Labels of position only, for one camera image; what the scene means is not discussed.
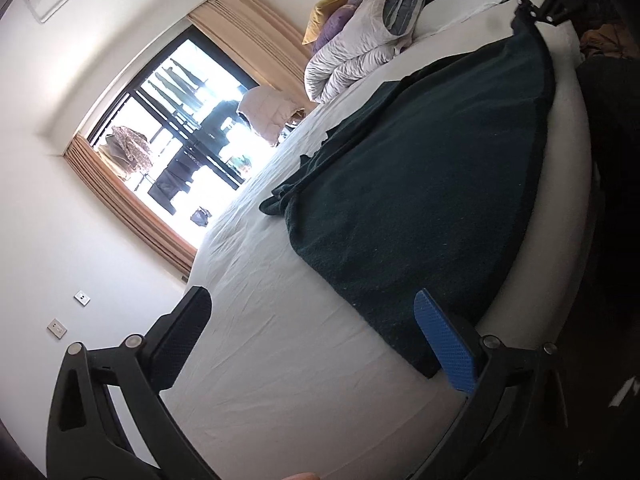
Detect row of dark hanging clothes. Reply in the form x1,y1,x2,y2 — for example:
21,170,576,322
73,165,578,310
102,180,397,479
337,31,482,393
150,57,208,111

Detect folded grey white duvet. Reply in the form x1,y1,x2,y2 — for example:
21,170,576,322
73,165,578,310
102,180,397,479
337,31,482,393
304,0,428,103

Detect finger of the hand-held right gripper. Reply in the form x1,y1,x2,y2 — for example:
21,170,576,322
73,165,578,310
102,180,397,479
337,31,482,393
510,2,574,29

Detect white flat pillow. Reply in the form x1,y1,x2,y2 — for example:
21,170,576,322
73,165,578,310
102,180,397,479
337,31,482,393
420,0,516,37

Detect beige curtain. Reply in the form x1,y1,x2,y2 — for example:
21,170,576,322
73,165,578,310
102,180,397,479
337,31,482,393
64,135,198,278
187,0,321,106

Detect beige padded jacket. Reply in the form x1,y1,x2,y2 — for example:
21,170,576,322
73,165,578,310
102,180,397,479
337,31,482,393
236,85,308,148

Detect purple pillow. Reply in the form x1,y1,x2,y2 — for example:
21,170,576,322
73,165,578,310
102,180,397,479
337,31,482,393
311,4,358,56

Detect yellow pillow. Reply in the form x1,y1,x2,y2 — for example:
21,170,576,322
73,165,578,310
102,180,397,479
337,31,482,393
301,0,353,45

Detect orange brown cloth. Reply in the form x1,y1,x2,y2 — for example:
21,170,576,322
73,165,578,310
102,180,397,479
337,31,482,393
580,22,640,61

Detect dark green blanket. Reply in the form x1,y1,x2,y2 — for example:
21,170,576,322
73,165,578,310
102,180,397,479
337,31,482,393
259,25,557,380

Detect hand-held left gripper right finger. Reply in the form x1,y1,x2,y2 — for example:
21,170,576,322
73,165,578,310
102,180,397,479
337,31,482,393
410,288,571,480

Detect bed with white sheet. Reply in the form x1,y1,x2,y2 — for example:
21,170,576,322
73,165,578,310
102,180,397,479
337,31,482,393
160,0,601,480

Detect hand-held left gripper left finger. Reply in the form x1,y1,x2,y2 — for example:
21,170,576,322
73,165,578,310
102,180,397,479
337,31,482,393
46,286,221,480

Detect floral hanging garment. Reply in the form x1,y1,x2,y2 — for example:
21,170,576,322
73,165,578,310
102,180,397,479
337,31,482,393
97,125,153,181

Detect glass balcony door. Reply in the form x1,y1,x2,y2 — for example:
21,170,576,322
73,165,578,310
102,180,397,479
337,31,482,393
87,27,261,241

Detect dark hanging pants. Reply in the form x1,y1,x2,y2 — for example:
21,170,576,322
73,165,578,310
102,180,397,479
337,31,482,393
149,157,199,207

